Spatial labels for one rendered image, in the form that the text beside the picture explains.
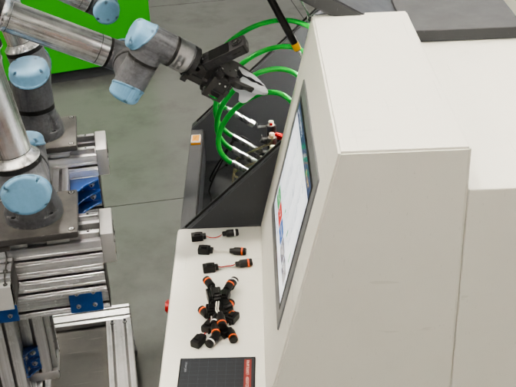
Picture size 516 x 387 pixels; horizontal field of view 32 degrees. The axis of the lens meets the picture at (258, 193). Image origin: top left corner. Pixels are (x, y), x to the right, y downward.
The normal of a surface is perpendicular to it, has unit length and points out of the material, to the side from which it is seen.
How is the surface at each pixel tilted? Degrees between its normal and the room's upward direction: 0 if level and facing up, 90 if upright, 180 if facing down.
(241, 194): 90
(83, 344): 0
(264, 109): 90
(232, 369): 0
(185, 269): 0
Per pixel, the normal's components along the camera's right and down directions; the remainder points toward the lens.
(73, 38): 0.39, 0.15
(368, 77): -0.04, -0.87
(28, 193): 0.27, 0.58
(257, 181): 0.01, 0.50
